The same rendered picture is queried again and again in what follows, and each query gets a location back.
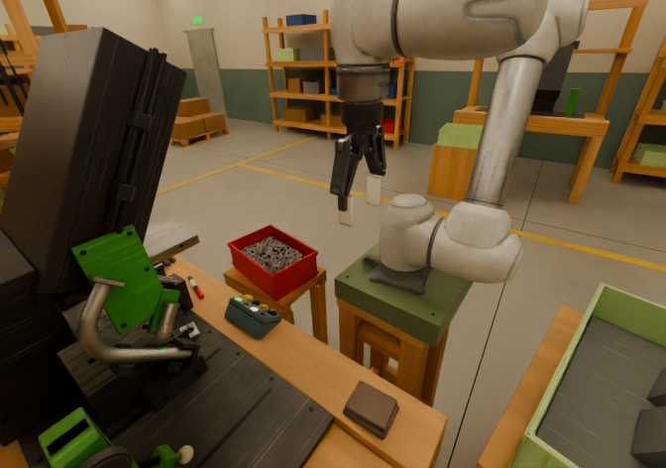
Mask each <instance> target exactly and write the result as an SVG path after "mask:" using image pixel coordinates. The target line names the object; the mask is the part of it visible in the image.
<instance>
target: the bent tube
mask: <svg viewBox="0 0 666 468"><path fill-rule="evenodd" d="M88 278H89V279H91V280H92V281H94V282H95V285H94V288H93V290H92V292H91V294H90V296H89V298H88V300H87V303H86V305H85V307H84V309H83V311H82V313H81V315H80V318H79V321H78V328H77V332H78V339H79V342H80V344H81V346H82V348H83V350H84V351H85V352H86V353H87V354H88V355H89V356H90V357H92V358H94V359H95V360H98V361H100V362H103V363H109V364H124V363H141V362H159V361H176V360H188V359H189V358H190V356H191V348H182V347H164V349H163V350H157V349H156V348H154V347H140V348H115V347H111V346H109V345H107V344H106V343H104V342H103V341H102V340H101V338H100V337H99V334H98V330H97V323H98V319H99V316H100V314H101V312H102V309H103V307H104V305H105V303H106V300H107V298H108V296H109V294H110V292H111V290H112V288H113V287H114V285H115V286H120V287H123V286H124V284H125V283H123V282H121V281H119V280H114V279H109V278H104V277H100V276H95V275H90V274H89V275H88Z"/></svg>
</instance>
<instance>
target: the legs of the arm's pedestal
mask: <svg viewBox="0 0 666 468"><path fill-rule="evenodd" d="M449 328H450V324H449V326H448V328H447V330H446V331H445V333H444V335H443V337H442V338H441V340H440V342H439V344H438V346H437V347H436V348H434V347H432V346H430V345H428V344H427V346H426V347H425V349H424V351H421V350H419V349H417V348H415V347H413V346H412V345H410V344H408V343H406V342H404V341H402V340H400V339H398V338H397V337H395V336H393V335H391V334H389V333H387V332H385V331H383V330H382V329H380V328H378V327H376V326H374V325H372V324H371V323H370V322H368V321H366V320H364V319H362V318H360V317H358V316H356V315H355V314H353V313H351V312H349V311H347V310H345V309H343V308H341V307H340V306H339V339H340V353H341V354H343V355H344V356H346V357H348V358H349V359H351V360H353V361H354V362H356V363H358V364H359V365H361V366H363V367H364V342H365V343H366V344H368V345H370V346H371V359H370V370H369V371H371V372H373V373H375V374H376V375H378V376H380V377H381V378H383V379H385V380H386V381H388V382H390V383H391V384H393V385H395V386H396V387H398V388H400V389H401V390H403V391H405V392H406V393H408V394H410V395H411V396H413V397H415V398H416V399H418V400H420V401H421V402H423V403H425V404H426V405H428V406H430V407H431V408H432V407H433V403H434V398H435V393H436V389H437V384H438V379H439V375H440V370H441V365H442V361H443V356H444V351H445V347H446V342H447V337H448V333H449ZM389 358H392V359H393V360H395V361H396V362H398V367H397V369H396V368H394V367H392V366H391V365H389Z"/></svg>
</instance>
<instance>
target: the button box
mask: <svg viewBox="0 0 666 468"><path fill-rule="evenodd" d="M238 298H240V299H241V300H236V299H235V297H230V299H229V301H228V302H229V303H228V305H227V308H226V311H225V314H224V316H225V317H227V318H228V319H230V320H231V321H233V322H234V323H235V324H237V325H238V326H240V327H241V328H243V329H244V330H246V331H247V332H249V333H250V334H252V335H253V336H254V337H256V338H257V339H261V338H263V337H265V336H266V335H267V334H268V333H269V332H270V331H271V330H272V329H273V328H275V327H276V326H277V325H278V324H279V323H280V322H281V319H282V316H281V315H280V314H278V313H277V314H270V313H268V311H269V308H268V309H262V308H260V306H261V303H260V304H254V303H252V300H248V299H245V298H244V297H243V296H241V297H238ZM243 302H246V303H248V304H249V305H244V304H243ZM251 307H254V308H256V309H257V310H252V309H251ZM260 312H262V313H265V314H266V315H260Z"/></svg>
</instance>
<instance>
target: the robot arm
mask: <svg viewBox="0 0 666 468"><path fill-rule="evenodd" d="M588 6H589V0H331V11H330V23H331V39H332V46H333V49H334V53H335V58H336V64H337V65H336V78H337V98H338V99H340V100H343V101H344V102H342V104H341V122H342V124H343V125H345V126H346V128H347V131H346V135H345V138H343V139H339V138H336V140H335V157H334V164H333V171H332V177H331V184H330V193H332V194H335V195H338V216H339V223H340V224H343V225H346V226H349V227H352V226H353V193H350V191H351V187H352V184H353V180H354V177H355V174H356V170H357V167H358V163H359V161H361V160H362V158H363V156H365V159H366V162H367V165H368V168H369V171H370V174H368V175H367V204H370V205H373V206H379V205H380V191H381V176H385V175H386V172H384V171H385V170H386V169H387V159H386V148H385V138H384V136H385V126H380V124H382V122H383V116H384V104H383V103H382V102H381V100H384V99H387V98H388V97H389V72H390V66H389V64H390V60H391V59H395V58H404V57H412V58H421V59H442V60H470V59H486V58H492V57H496V58H497V62H498V65H499V69H498V73H497V77H496V81H495V85H494V89H493V92H492V96H491V100H490V104H489V108H488V111H487V115H486V119H485V123H484V127H483V131H482V134H481V138H480V142H479V146H478V150H477V153H476V156H475V160H474V164H473V168H472V172H471V176H470V179H469V183H468V187H467V191H466V195H465V199H464V201H461V202H459V203H458V204H456V205H455V206H454V207H453V208H452V211H451V212H450V214H449V216H448V218H444V217H442V216H441V215H439V214H438V213H436V212H434V207H433V205H432V204H431V203H430V202H429V201H428V200H427V199H426V198H424V197H422V196H420V195H417V194H402V195H399V196H396V197H395V198H394V199H393V200H392V201H391V203H390V204H389V206H388V207H387V209H386V211H385V213H384V216H383V219H382V223H381V230H380V255H379V256H376V255H367V256H366V259H365V263H367V264H369V265H371V266H373V267H375V269H374V270H373V271H372V272H371V273H370V274H369V276H368V280H369V281H370V282H372V283H381V284H384V285H388V286H392V287H395V288H399V289H402V290H406V291H409V292H412V293H415V294H418V295H423V294H424V290H425V288H424V286H425V283H426V280H427V278H428V275H429V272H430V271H431V270H432V269H436V270H438V271H440V272H443V273H445V274H448V275H451V276H454V277H457V278H460V279H463V280H467V281H471V282H475V283H483V284H497V283H502V282H508V281H511V280H512V279H513V276H514V274H515V272H516V269H517V267H518V265H519V263H520V260H521V258H522V256H523V253H524V249H523V246H522V242H521V240H520V239H519V237H518V236H517V235H515V234H511V233H510V222H511V220H510V217H509V215H508V213H507V212H506V210H502V209H503V205H504V202H505V198H506V195H507V191H508V188H509V184H510V180H511V177H512V173H513V170H514V166H515V163H516V159H517V156H518V152H519V149H520V145H521V141H522V138H523V134H524V131H525V128H526V126H527V122H528V119H529V115H530V111H531V108H532V104H533V101H534V97H535V94H536V90H537V87H538V83H539V80H540V76H541V72H542V69H543V67H544V66H546V65H547V64H548V62H550V61H551V60H552V58H553V57H554V55H555V54H556V52H557V51H558V49H559V48H564V47H567V46H569V45H570V44H572V43H573V42H575V41H576V40H577V39H578V37H580V35H581V34H582V33H583V31H584V27H585V22H586V17H587V12H588ZM351 153H352V154H351ZM353 154H354V155H353ZM383 170H384V171H383Z"/></svg>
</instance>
